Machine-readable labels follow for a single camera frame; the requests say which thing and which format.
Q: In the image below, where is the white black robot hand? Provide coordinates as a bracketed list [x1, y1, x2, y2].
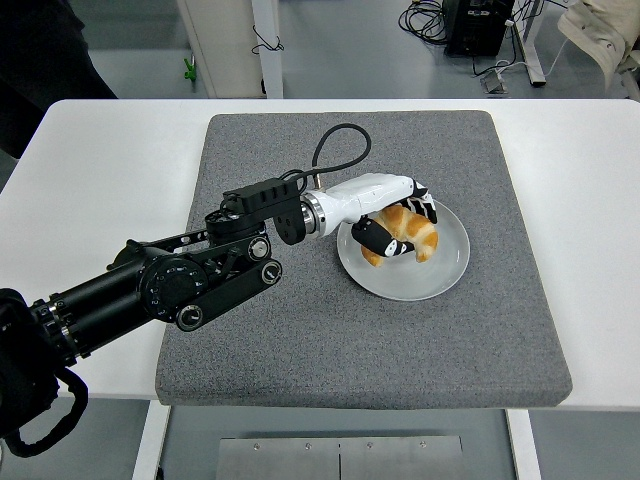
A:
[315, 172, 440, 261]

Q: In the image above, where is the golden croissant bread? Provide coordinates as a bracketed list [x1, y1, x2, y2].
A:
[360, 204, 440, 268]

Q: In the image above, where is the grey round plate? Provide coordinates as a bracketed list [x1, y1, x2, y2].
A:
[335, 192, 472, 302]

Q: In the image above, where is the grey metal plate with screws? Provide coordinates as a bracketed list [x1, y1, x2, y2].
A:
[215, 435, 465, 480]

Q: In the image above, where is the grey fabric mat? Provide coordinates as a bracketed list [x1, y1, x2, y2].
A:
[155, 110, 574, 411]

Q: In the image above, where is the white metal desk leg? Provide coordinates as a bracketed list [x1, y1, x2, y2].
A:
[251, 0, 285, 100]

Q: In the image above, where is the black computer box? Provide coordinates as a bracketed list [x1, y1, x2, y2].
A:
[443, 0, 516, 57]

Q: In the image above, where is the white panel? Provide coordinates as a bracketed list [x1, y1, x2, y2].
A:
[175, 0, 264, 99]

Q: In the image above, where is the white desk leg with foot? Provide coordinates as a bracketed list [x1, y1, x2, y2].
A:
[514, 0, 547, 89]

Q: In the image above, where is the beige cloth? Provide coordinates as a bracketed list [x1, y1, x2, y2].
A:
[557, 0, 640, 99]

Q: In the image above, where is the white table leg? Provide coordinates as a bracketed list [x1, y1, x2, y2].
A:
[130, 399, 172, 480]
[505, 409, 544, 480]

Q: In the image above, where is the person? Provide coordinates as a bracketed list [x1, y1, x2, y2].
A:
[0, 0, 120, 160]

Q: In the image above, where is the black cable bundle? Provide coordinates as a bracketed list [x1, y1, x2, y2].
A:
[398, 0, 451, 47]

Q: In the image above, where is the thin black cable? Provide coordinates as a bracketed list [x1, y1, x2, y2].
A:
[251, 24, 286, 55]

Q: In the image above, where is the white cable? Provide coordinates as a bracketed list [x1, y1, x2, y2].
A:
[494, 37, 571, 81]

